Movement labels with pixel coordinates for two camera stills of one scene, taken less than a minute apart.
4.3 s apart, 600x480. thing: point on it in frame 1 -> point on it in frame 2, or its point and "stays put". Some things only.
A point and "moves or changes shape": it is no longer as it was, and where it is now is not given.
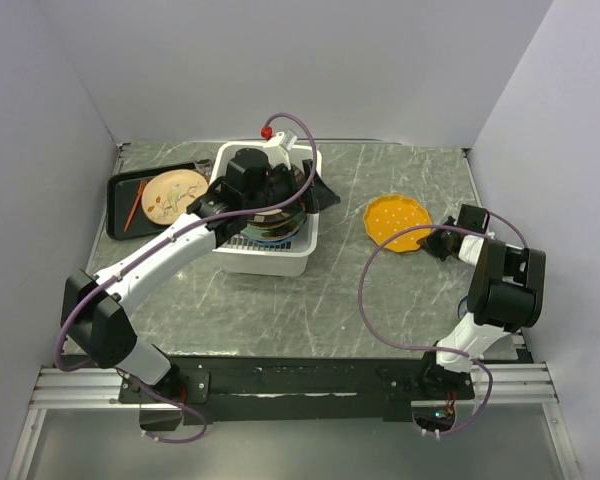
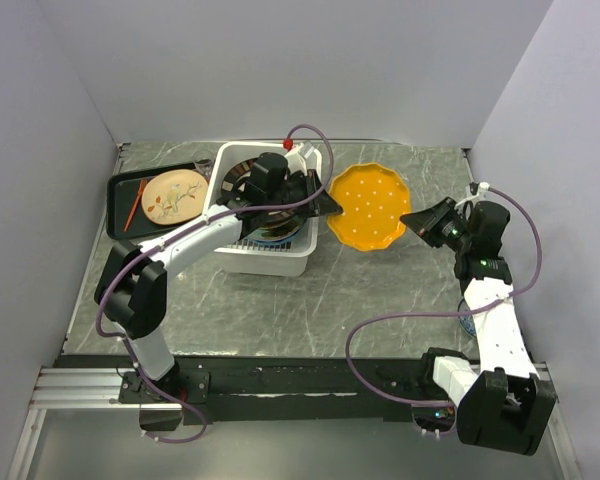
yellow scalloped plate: [387, 214] moves or changes shape
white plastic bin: [244, 256] stays put
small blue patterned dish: [463, 307] stays put
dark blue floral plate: [273, 233] stays put
